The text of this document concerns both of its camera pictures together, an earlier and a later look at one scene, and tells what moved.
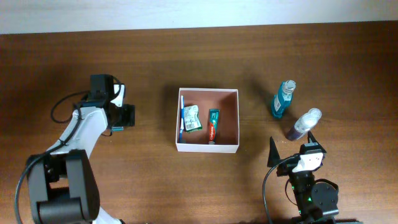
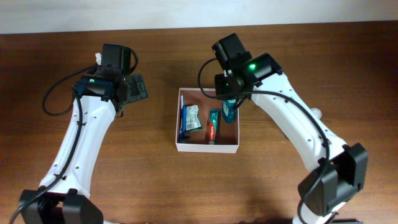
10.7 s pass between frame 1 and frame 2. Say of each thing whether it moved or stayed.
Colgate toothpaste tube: stayed
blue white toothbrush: stayed
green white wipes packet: stayed
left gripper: moved
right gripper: moved
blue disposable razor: moved
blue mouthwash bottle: moved
